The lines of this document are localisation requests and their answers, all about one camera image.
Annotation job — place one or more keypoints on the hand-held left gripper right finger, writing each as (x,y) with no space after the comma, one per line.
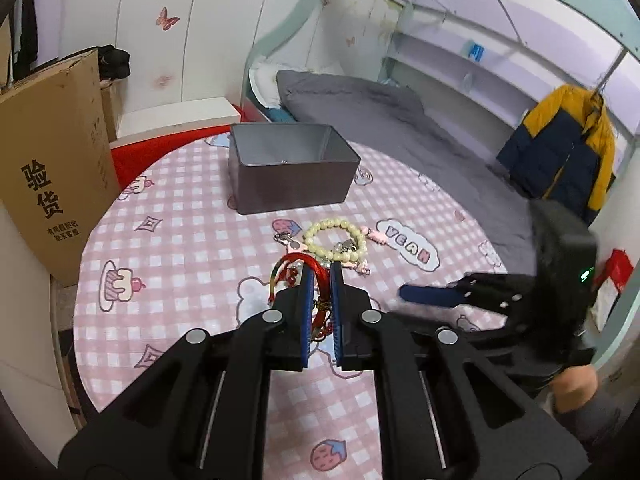
(336,310)

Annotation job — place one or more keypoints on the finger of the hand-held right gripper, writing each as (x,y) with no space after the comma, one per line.
(425,294)
(487,344)

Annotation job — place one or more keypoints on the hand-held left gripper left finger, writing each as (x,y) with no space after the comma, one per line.
(305,310)

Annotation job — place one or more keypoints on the grey metal box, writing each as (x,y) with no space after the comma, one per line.
(290,190)

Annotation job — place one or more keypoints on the person's right forearm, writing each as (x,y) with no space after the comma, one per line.
(595,422)

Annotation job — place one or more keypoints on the person's right hand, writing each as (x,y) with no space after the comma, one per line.
(575,385)

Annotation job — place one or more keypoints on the red paper bag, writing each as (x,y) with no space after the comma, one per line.
(619,265)

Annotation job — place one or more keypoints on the yellow navy jacket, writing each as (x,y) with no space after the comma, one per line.
(550,160)

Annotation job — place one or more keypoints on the grey blanket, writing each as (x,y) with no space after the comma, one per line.
(375,110)

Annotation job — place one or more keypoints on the red cloth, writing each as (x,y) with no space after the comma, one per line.
(130,160)

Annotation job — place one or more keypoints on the white low bench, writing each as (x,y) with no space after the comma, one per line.
(175,117)

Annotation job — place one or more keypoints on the white pillow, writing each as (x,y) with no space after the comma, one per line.
(265,80)

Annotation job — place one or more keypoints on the small cardboard box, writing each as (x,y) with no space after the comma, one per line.
(110,110)

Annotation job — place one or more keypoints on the large cardboard box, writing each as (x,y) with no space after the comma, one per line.
(50,160)

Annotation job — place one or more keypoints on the white wardrobe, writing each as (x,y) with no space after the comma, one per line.
(210,20)

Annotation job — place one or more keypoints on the black clothes pile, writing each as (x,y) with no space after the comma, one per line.
(112,60)

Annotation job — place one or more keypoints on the pink butterfly sticker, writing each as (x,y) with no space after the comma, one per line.
(166,19)

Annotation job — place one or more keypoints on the row of hanging clothes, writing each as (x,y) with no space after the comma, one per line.
(27,25)

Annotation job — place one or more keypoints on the purple wall shelves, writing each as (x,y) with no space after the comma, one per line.
(440,67)

